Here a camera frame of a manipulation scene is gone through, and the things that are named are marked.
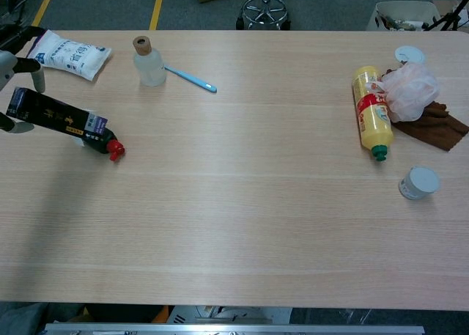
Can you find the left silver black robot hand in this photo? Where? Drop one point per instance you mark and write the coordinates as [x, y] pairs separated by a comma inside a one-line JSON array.
[[7, 65]]

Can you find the black carton red cap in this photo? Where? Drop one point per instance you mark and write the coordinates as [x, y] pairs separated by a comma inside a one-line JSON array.
[[47, 115]]

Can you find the red blurry object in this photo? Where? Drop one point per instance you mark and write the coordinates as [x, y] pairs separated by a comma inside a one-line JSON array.
[[104, 144]]

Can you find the clear bottle wooden cork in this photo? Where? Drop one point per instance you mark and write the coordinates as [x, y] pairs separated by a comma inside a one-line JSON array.
[[149, 67]]

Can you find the yellow bottle green cap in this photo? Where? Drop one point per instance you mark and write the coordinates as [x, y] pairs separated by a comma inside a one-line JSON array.
[[370, 118]]

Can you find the white blue snack bag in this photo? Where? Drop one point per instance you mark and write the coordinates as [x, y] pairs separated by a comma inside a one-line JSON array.
[[71, 56]]

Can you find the light blue toothbrush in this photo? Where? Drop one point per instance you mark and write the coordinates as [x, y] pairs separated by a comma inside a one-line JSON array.
[[192, 79]]

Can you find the chrome stool base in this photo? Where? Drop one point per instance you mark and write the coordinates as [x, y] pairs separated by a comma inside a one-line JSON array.
[[264, 14]]

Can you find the white storage bin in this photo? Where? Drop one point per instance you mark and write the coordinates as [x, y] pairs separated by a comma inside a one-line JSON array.
[[406, 12]]

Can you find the pink plastic bag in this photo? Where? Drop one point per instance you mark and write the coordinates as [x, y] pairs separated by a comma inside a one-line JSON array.
[[410, 93]]

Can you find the white round lid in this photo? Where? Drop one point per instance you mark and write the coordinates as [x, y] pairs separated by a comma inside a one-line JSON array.
[[412, 53]]

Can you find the white lidded plastic cup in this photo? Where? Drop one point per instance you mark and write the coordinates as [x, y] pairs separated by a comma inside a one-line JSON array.
[[421, 181]]

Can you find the brown cloth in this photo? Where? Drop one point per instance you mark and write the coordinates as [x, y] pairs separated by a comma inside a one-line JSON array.
[[436, 129]]

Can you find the black tripod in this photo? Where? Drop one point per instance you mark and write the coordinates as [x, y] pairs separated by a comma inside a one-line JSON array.
[[452, 16]]

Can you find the aluminium rail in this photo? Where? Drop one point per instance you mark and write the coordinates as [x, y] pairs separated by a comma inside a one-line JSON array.
[[234, 329]]

